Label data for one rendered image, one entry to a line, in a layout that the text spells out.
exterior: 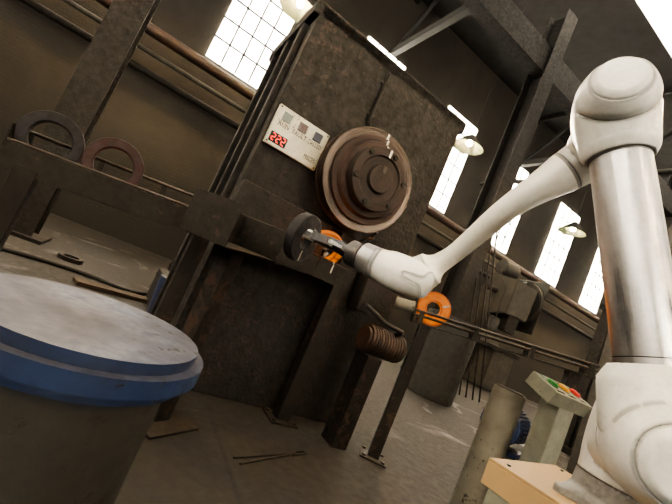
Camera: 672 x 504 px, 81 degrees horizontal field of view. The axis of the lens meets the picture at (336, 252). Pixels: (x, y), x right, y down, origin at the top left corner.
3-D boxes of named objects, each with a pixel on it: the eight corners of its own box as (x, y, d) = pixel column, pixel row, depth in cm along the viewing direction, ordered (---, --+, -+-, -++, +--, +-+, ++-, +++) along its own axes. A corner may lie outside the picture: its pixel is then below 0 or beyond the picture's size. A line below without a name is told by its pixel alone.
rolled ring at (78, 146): (93, 126, 127) (94, 128, 130) (25, 98, 119) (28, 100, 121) (72, 179, 126) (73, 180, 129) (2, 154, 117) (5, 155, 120)
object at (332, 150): (299, 204, 168) (342, 108, 172) (380, 247, 189) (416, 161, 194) (305, 203, 162) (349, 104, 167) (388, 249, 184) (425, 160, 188)
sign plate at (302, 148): (262, 141, 166) (279, 104, 168) (312, 171, 178) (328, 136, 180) (263, 140, 164) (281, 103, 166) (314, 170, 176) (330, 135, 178)
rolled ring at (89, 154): (152, 151, 136) (151, 152, 139) (92, 126, 127) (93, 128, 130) (133, 201, 135) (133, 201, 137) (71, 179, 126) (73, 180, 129)
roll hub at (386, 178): (336, 193, 164) (362, 135, 167) (385, 222, 177) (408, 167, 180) (342, 193, 159) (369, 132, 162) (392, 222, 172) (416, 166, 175)
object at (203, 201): (91, 406, 115) (197, 187, 122) (161, 400, 138) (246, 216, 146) (132, 443, 106) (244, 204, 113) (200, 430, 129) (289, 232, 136)
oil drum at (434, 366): (388, 376, 432) (418, 301, 441) (425, 389, 460) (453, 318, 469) (424, 399, 380) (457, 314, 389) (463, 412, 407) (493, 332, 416)
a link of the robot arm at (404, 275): (364, 279, 104) (379, 285, 115) (417, 303, 97) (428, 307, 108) (380, 242, 104) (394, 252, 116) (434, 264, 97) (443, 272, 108)
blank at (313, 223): (296, 205, 114) (305, 209, 113) (319, 218, 128) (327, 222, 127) (275, 254, 114) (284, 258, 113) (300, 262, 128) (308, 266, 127)
